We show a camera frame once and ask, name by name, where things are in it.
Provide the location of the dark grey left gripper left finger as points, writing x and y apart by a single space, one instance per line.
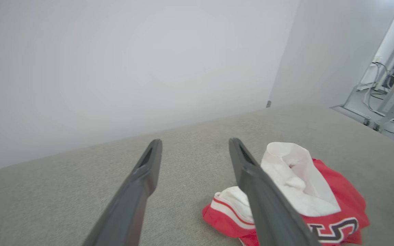
132 205

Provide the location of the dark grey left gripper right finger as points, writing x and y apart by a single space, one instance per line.
268 212

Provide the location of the red and white jersey garment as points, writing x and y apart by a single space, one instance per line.
340 194

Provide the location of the white metal stand frame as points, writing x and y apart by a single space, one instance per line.
393 102

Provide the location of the white wall socket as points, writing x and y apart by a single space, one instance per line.
377 59

